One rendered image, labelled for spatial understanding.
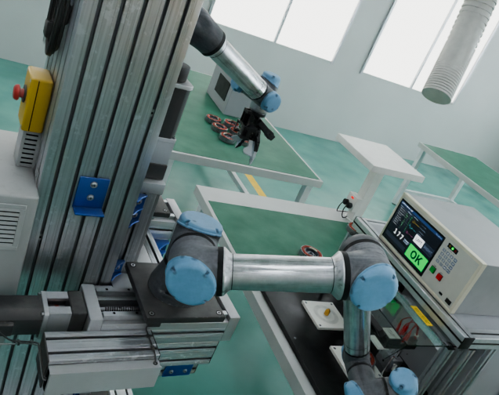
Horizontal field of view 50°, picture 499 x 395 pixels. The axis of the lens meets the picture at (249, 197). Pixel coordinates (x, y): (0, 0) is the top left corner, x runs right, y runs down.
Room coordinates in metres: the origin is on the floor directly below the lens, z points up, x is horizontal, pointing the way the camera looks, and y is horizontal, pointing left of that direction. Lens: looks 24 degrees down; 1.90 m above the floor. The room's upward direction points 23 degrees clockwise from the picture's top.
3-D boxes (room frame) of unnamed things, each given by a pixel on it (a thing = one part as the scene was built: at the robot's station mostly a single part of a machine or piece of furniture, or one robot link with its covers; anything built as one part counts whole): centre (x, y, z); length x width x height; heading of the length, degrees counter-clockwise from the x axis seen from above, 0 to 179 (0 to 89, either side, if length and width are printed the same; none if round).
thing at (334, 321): (1.79, -0.46, 0.78); 0.15 x 0.15 x 0.01; 31
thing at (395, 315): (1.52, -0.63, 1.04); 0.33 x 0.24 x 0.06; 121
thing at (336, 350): (1.58, -0.58, 0.78); 0.15 x 0.15 x 0.01; 31
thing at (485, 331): (1.85, -0.79, 1.09); 0.68 x 0.44 x 0.05; 31
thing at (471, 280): (1.84, -0.80, 1.22); 0.44 x 0.39 x 0.20; 31
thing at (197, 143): (3.82, 0.54, 0.37); 1.85 x 1.10 x 0.75; 31
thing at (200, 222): (1.19, 0.08, 1.20); 0.13 x 0.12 x 0.14; 12
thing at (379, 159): (2.76, -0.54, 0.98); 0.37 x 0.35 x 0.46; 31
